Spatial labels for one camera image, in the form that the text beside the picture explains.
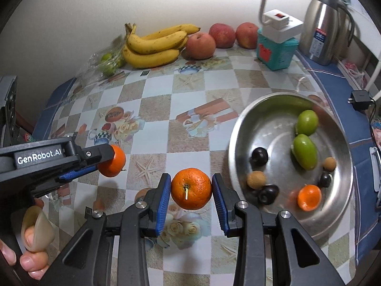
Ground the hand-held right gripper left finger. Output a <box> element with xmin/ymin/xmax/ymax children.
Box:
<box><xmin>52</xmin><ymin>173</ymin><xmax>172</xmax><ymax>286</ymax></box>

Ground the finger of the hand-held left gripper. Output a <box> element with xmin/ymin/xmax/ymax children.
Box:
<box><xmin>3</xmin><ymin>134</ymin><xmax>115</xmax><ymax>189</ymax></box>
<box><xmin>30</xmin><ymin>166</ymin><xmax>100</xmax><ymax>197</ymax></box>

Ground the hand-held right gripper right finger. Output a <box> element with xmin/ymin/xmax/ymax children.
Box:
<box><xmin>212</xmin><ymin>173</ymin><xmax>346</xmax><ymax>286</ymax></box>

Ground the orange tangerine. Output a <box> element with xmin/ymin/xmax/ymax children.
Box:
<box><xmin>98</xmin><ymin>145</ymin><xmax>126</xmax><ymax>178</ymax></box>
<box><xmin>297</xmin><ymin>185</ymin><xmax>322</xmax><ymax>212</ymax></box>
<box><xmin>170</xmin><ymin>168</ymin><xmax>212</xmax><ymax>210</ymax></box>

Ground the dark purple plum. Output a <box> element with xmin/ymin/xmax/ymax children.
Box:
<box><xmin>258</xmin><ymin>185</ymin><xmax>280</xmax><ymax>205</ymax></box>
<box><xmin>318</xmin><ymin>172</ymin><xmax>333</xmax><ymax>188</ymax></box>
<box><xmin>251</xmin><ymin>147</ymin><xmax>269</xmax><ymax>166</ymax></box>

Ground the stainless steel basin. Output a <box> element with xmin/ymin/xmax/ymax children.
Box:
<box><xmin>228</xmin><ymin>92</ymin><xmax>354</xmax><ymax>240</ymax></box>

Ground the green jujube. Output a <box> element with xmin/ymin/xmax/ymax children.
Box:
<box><xmin>295</xmin><ymin>110</ymin><xmax>320</xmax><ymax>136</ymax></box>
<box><xmin>291</xmin><ymin>134</ymin><xmax>318</xmax><ymax>171</ymax></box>

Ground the person's left hand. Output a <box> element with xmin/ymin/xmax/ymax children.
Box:
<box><xmin>0</xmin><ymin>205</ymin><xmax>55</xmax><ymax>277</ymax></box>

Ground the clear plastic bag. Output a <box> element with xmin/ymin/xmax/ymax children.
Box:
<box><xmin>79</xmin><ymin>36</ymin><xmax>130</xmax><ymax>82</ymax></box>

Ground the checkered printed tablecloth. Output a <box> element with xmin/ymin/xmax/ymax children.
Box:
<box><xmin>31</xmin><ymin>46</ymin><xmax>358</xmax><ymax>286</ymax></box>

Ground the yellow banana bunch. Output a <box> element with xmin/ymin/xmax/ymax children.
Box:
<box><xmin>122</xmin><ymin>23</ymin><xmax>201</xmax><ymax>69</ymax></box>

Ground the blue tablecloth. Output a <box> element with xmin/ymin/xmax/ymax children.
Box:
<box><xmin>31</xmin><ymin>51</ymin><xmax>381</xmax><ymax>277</ymax></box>

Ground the red apple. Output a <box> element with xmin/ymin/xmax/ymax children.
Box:
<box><xmin>185</xmin><ymin>33</ymin><xmax>216</xmax><ymax>60</ymax></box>
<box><xmin>208</xmin><ymin>23</ymin><xmax>236</xmax><ymax>49</ymax></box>
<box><xmin>236</xmin><ymin>22</ymin><xmax>259</xmax><ymax>50</ymax></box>

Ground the teal plastic box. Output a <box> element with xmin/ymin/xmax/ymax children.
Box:
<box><xmin>257</xmin><ymin>28</ymin><xmax>300</xmax><ymax>71</ymax></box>

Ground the black charger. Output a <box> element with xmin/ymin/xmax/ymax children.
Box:
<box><xmin>349</xmin><ymin>89</ymin><xmax>376</xmax><ymax>111</ymax></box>

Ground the pink white plastic bag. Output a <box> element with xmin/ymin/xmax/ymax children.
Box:
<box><xmin>342</xmin><ymin>60</ymin><xmax>367</xmax><ymax>87</ymax></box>

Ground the stainless steel thermos jug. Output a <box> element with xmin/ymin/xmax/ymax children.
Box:
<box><xmin>299</xmin><ymin>0</ymin><xmax>362</xmax><ymax>66</ymax></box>

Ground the black charger cable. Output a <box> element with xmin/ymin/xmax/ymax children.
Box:
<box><xmin>367</xmin><ymin>94</ymin><xmax>381</xmax><ymax>149</ymax></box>

